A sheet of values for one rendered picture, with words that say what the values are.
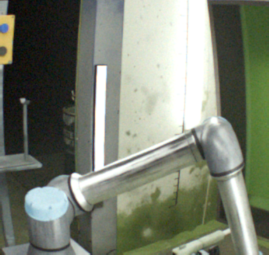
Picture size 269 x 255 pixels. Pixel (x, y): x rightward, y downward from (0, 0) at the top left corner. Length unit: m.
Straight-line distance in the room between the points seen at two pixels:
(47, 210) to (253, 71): 1.36
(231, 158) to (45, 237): 0.64
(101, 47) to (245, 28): 0.78
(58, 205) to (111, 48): 1.08
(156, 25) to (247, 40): 0.55
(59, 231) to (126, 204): 1.14
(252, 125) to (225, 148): 1.06
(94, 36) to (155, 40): 0.41
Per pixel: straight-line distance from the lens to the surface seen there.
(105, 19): 2.03
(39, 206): 1.21
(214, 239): 1.76
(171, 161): 1.27
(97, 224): 2.27
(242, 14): 2.02
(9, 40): 1.95
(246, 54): 2.06
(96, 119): 2.03
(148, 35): 2.20
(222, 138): 1.16
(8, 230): 2.27
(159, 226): 2.61
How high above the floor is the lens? 1.40
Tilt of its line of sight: 12 degrees down
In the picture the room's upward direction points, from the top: 2 degrees clockwise
